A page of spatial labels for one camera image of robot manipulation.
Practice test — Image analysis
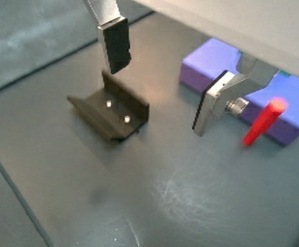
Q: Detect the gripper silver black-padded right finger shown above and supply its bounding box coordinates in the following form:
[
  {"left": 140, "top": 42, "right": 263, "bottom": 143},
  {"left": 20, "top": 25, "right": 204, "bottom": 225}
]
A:
[{"left": 192, "top": 52, "right": 279, "bottom": 136}]

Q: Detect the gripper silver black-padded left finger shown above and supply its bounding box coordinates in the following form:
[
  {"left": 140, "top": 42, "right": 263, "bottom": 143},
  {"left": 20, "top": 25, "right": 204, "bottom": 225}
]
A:
[{"left": 83, "top": 0, "right": 131, "bottom": 74}]

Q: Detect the green block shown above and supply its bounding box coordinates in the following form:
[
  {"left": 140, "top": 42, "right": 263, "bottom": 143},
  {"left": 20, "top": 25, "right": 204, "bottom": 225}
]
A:
[{"left": 281, "top": 70, "right": 291, "bottom": 77}]

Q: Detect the red cylindrical peg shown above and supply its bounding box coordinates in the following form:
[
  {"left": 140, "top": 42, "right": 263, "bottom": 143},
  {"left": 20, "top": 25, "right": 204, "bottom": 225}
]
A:
[{"left": 243, "top": 97, "right": 289, "bottom": 147}]

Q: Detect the purple block base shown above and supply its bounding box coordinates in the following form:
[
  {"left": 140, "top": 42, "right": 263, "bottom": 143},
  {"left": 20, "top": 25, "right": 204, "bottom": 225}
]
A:
[{"left": 179, "top": 39, "right": 299, "bottom": 146}]

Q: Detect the black U-shaped bracket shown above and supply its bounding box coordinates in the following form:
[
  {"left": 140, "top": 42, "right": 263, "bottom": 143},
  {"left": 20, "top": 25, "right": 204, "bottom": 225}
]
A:
[{"left": 67, "top": 70, "right": 150, "bottom": 142}]

